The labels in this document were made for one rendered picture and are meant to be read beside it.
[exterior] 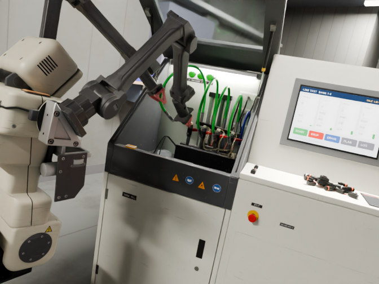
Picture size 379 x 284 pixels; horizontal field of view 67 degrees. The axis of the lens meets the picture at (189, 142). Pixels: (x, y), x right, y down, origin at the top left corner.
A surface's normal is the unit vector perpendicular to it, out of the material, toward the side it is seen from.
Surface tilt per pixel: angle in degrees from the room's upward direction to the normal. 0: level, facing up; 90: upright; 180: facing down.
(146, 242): 90
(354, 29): 90
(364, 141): 76
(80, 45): 90
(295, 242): 90
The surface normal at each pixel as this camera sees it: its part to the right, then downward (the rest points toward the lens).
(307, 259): -0.32, 0.14
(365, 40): -0.63, 0.05
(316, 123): -0.27, -0.09
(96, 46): 0.75, 0.27
